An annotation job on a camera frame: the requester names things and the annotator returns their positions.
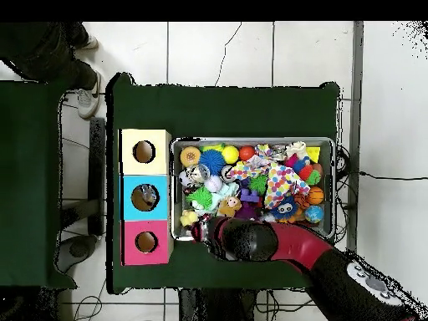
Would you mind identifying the purple toy building block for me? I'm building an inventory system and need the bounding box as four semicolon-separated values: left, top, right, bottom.
240;187;262;205

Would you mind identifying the tan plush animal toy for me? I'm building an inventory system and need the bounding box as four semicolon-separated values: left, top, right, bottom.
217;196;242;218

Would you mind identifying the black cable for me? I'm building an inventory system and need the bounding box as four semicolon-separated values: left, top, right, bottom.
357;170;428;181

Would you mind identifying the orange ball with cream dots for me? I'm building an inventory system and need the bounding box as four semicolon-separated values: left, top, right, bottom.
180;145;201;168

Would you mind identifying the grey stand base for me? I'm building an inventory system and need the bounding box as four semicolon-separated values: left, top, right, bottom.
56;233;100;274

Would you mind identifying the blue spiky rubber ball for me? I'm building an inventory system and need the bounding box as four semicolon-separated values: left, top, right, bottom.
199;148;227;175

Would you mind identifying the person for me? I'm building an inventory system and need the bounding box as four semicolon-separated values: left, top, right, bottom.
0;21;103;120

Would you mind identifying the crushed silver drink can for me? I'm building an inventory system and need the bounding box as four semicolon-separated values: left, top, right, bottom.
186;163;211;185

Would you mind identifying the black panel stand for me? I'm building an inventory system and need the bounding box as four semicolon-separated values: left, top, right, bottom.
89;116;107;237

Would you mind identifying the yellow rubber duck toy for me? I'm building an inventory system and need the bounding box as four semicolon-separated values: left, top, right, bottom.
180;210;200;229

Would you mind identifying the shallow clear mesh bin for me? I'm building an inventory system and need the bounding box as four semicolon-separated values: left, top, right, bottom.
170;136;336;241

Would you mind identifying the dark green table cloth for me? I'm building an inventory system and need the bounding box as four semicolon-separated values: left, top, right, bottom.
0;76;76;290
106;72;341;295

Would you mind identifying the plain yellow ball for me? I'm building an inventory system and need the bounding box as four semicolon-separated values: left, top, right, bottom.
222;145;240;165

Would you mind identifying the green spiky rubber ball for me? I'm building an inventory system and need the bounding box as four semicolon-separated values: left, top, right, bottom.
187;186;215;211

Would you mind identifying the wooden box with three holes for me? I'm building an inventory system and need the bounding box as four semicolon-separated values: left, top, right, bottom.
119;128;174;267

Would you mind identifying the polka dot cloth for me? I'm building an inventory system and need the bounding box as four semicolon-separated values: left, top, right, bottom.
230;156;312;210

